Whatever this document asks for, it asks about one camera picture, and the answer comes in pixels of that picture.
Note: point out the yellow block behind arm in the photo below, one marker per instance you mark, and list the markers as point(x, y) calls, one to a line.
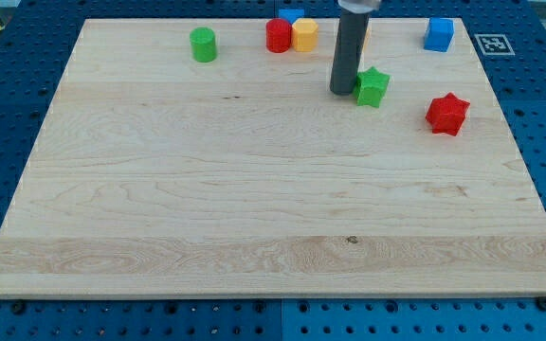
point(367, 37)

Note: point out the grey cylindrical robot pusher arm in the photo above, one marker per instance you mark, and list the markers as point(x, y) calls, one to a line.
point(351, 32)

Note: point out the wooden board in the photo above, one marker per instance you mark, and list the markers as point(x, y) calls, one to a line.
point(155, 176)

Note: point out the green star block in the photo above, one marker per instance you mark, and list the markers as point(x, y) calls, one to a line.
point(370, 87)

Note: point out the red cylinder block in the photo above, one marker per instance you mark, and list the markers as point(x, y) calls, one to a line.
point(278, 34)

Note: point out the yellow hexagon block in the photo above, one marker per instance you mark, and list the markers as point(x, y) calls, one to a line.
point(305, 34)

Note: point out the green cylinder block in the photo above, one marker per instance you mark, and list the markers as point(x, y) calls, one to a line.
point(203, 44)

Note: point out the blue block behind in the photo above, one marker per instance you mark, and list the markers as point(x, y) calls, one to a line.
point(291, 15)

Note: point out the red star block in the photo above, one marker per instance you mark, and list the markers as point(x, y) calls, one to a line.
point(446, 115)

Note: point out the blue cube block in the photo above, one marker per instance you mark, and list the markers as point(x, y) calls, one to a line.
point(439, 34)

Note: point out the white fiducial marker tag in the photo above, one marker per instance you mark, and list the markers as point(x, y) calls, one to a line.
point(493, 44)

